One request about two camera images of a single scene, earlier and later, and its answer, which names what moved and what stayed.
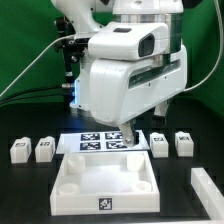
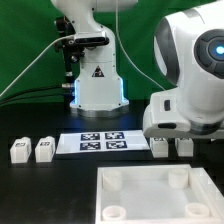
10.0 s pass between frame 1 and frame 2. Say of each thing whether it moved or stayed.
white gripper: moved
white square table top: moved
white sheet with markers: stayed
